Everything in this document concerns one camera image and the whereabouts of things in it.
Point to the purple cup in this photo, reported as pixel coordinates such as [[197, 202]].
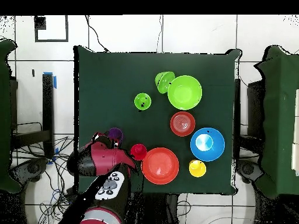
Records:
[[116, 133]]

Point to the red cup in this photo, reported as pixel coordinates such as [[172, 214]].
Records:
[[138, 151]]

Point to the green cup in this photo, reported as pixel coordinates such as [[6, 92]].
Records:
[[142, 100]]

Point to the small green bowl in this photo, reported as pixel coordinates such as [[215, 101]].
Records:
[[162, 80]]

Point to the small orange bowl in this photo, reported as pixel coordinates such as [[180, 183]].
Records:
[[183, 123]]

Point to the large green bowl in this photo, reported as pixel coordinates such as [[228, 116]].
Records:
[[184, 92]]

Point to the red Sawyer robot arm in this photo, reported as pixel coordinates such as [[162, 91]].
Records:
[[105, 158]]

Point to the black metal stand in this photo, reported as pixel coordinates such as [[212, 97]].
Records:
[[48, 105]]

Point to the dark green tablecloth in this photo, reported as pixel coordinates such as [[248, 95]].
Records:
[[112, 70]]

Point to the black power strip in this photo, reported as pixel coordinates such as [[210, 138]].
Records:
[[71, 194]]

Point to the blue tape strip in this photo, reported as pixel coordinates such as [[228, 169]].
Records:
[[55, 82]]

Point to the large orange bowl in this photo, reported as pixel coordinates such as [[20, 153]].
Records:
[[160, 165]]

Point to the black office chair base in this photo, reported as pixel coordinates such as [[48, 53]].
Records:
[[30, 169]]

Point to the green cloth side table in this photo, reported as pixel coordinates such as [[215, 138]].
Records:
[[280, 116], [4, 151]]

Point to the yellow cup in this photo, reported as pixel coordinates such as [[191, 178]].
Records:
[[197, 169]]

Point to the blue bowl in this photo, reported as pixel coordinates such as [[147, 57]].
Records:
[[208, 151]]

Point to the black box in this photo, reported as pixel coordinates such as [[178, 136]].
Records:
[[255, 109]]

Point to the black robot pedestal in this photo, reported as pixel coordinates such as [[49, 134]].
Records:
[[151, 210]]

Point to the black square floor frame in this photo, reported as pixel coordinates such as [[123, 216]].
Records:
[[51, 40]]

